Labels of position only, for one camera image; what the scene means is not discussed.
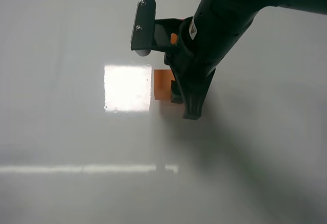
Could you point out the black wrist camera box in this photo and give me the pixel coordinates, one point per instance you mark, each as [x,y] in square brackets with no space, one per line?
[151,34]

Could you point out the orange template block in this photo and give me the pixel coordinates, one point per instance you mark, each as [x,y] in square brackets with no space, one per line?
[173,38]

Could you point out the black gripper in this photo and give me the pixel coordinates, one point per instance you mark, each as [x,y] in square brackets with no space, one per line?
[193,66]

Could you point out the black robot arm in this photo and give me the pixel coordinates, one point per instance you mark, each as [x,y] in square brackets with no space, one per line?
[231,18]

